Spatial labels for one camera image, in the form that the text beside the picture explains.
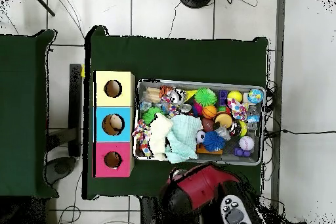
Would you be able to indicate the mint green cloth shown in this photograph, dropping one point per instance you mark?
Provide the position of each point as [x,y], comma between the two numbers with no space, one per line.
[184,132]

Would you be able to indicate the cream yellow cloth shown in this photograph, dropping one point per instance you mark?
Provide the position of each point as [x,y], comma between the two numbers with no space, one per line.
[158,137]

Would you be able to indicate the polka dot colourful cloth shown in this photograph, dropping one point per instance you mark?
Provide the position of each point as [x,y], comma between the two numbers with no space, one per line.
[140,132]

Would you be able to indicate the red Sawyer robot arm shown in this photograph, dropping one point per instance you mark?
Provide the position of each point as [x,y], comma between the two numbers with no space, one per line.
[210,195]

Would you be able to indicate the wooden box with three holes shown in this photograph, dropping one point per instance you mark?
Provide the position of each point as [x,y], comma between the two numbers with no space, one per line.
[123,129]

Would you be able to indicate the clear shallow mesh bin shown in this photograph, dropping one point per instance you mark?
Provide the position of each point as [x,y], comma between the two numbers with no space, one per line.
[152,159]

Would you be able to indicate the large green spiky ball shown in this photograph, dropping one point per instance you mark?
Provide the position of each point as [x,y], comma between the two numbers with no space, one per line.
[152,115]

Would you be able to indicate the small green spiky ball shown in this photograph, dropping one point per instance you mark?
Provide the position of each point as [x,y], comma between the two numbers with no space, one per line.
[206,97]

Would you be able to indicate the orange basketball toy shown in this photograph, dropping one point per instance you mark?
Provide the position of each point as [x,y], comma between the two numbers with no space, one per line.
[209,112]

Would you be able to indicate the blue spiky ball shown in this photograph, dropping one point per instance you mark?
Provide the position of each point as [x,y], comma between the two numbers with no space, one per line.
[213,141]

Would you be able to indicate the plain yellow ball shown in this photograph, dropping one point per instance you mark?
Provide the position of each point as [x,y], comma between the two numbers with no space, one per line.
[234,97]

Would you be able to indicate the white baseball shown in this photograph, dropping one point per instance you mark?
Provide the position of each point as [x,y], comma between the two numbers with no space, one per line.
[246,143]

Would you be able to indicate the blue globe ball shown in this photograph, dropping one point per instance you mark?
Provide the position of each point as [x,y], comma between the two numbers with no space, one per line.
[255,96]

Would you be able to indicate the side table with green cloth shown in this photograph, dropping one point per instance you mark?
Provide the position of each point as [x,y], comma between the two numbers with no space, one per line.
[23,124]

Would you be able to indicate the black rod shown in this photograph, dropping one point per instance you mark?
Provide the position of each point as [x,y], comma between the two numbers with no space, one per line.
[42,2]

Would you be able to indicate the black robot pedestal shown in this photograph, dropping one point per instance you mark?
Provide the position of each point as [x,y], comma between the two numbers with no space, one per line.
[149,213]

